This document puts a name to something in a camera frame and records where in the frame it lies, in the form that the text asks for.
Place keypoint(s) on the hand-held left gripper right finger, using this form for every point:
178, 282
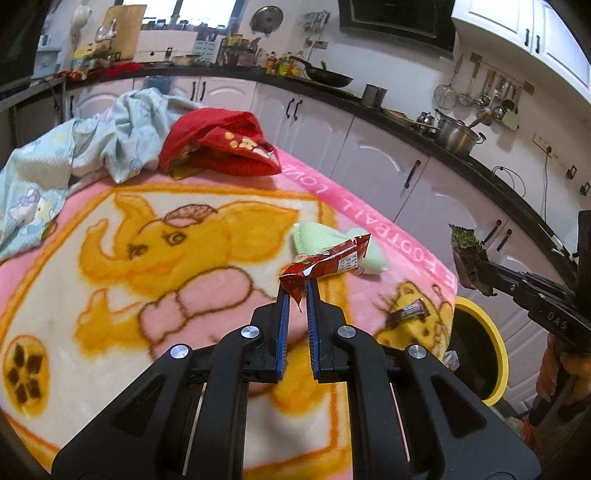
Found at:
314, 337

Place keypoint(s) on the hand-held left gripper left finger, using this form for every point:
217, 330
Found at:
284, 337

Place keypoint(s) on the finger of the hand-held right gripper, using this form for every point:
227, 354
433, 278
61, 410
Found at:
503, 279

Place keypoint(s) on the green brown snack wrapper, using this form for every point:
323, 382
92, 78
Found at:
468, 263

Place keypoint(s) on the red snack wrapper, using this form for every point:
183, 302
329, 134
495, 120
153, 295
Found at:
332, 263

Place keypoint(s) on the yellow-rimmed black bin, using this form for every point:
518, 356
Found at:
501, 355

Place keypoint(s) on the person's right hand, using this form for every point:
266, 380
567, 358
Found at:
548, 369

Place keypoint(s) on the black kitchen countertop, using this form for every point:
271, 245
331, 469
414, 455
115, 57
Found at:
545, 217

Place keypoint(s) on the white crumpled paper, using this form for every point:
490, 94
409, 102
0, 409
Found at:
451, 360

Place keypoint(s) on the brown candy wrapper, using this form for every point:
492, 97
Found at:
411, 311

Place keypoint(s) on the clear plastic bag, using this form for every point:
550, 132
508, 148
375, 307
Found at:
519, 429

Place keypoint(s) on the white power strip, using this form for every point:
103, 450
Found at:
544, 143

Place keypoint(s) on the steel cooking pot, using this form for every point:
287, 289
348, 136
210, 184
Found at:
455, 136

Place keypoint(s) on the white base cabinets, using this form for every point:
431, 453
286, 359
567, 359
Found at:
369, 152

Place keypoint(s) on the hanging steel kitchen utensils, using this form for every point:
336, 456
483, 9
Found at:
489, 92

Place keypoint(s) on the steel mesh strainer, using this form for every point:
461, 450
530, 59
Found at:
445, 94

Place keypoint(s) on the red embroidered cloth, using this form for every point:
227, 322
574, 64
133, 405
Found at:
207, 134

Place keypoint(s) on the steel cup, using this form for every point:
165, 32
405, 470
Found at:
374, 96

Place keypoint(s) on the pink printed blanket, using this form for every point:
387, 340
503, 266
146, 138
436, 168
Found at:
55, 295

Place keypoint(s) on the light blue printed cloth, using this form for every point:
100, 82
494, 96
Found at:
124, 134

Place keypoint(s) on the black wok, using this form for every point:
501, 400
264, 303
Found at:
328, 77

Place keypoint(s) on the row of condiment bottles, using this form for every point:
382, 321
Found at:
284, 64

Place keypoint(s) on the black range hood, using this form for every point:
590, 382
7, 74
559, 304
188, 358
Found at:
392, 21

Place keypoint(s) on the blue white utensil holder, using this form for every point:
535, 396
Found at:
205, 50

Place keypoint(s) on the hanging steel pan lid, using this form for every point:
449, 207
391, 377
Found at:
267, 18

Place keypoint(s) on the kitchen window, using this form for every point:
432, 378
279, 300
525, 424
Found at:
207, 14

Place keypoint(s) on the wooden cutting board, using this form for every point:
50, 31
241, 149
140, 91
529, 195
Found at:
124, 27

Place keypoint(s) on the dark appliance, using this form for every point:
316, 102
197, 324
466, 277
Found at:
18, 41

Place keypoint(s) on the black wall hook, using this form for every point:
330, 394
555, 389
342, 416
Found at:
572, 171
585, 189

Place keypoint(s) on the white wall cabinets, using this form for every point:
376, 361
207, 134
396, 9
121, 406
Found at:
498, 23

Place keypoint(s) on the wall-mounted steel rack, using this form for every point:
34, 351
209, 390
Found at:
316, 23

